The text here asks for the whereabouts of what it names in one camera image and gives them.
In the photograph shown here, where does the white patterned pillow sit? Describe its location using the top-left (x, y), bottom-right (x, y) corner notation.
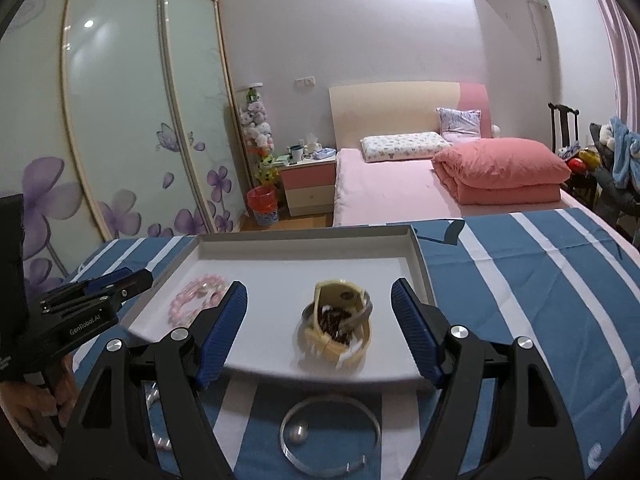
top-left (360, 131), bottom-right (450, 162)

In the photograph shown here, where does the blue white striped bedspread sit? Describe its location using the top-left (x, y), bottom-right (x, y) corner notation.
top-left (73, 208), bottom-right (639, 479)

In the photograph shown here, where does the dark red bead necklace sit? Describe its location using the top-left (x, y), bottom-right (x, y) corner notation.
top-left (312, 306), bottom-right (357, 346)

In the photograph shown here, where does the cream jewelry holder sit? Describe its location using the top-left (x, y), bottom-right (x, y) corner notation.
top-left (302, 280), bottom-right (373, 370)

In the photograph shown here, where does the white pearl bracelet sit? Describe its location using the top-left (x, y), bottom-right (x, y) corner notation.
top-left (143, 380), bottom-right (175, 456)

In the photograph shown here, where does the red waste basket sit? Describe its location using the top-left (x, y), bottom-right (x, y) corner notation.
top-left (246, 184), bottom-right (279, 226)

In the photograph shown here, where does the pink bead bracelet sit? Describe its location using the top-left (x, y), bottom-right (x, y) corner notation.
top-left (167, 272), bottom-right (230, 328)

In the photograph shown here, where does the sliding floral wardrobe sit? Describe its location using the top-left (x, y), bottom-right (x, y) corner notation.
top-left (1, 0), bottom-right (246, 297)

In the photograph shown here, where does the thin silver bangle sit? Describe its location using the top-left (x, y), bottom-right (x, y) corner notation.
top-left (278, 393), bottom-right (382, 479)

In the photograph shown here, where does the person's left hand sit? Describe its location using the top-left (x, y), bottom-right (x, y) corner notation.
top-left (1, 354), bottom-right (79, 445)

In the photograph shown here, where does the grey shallow tray box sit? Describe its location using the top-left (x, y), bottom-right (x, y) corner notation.
top-left (122, 224), bottom-right (434, 389)

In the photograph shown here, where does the folded coral pink duvet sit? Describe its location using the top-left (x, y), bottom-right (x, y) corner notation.
top-left (432, 138), bottom-right (570, 206)

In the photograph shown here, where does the blue clothes pile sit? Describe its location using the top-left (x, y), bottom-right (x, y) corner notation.
top-left (587, 116), bottom-right (640, 241)

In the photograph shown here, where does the cream pink headboard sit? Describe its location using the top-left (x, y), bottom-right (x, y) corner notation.
top-left (329, 81), bottom-right (492, 150)

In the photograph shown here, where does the dark wooden chair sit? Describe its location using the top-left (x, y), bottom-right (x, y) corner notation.
top-left (548, 103), bottom-right (598, 209)

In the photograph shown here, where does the purple patterned small pillow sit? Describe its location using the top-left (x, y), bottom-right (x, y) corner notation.
top-left (436, 107), bottom-right (482, 136)

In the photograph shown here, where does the grey cuff bangle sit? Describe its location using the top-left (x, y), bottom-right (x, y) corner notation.
top-left (302, 292), bottom-right (373, 334)

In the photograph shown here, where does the pink curtain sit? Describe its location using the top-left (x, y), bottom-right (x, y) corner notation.
top-left (597, 0), bottom-right (639, 130)

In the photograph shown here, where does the stack of plush toys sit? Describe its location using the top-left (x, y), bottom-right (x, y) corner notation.
top-left (238, 82), bottom-right (274, 186)

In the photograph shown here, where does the loose white pearl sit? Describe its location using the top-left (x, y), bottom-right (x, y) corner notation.
top-left (288, 422), bottom-right (308, 445)

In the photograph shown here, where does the pink cream nightstand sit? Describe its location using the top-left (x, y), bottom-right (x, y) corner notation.
top-left (279, 156), bottom-right (336, 217)

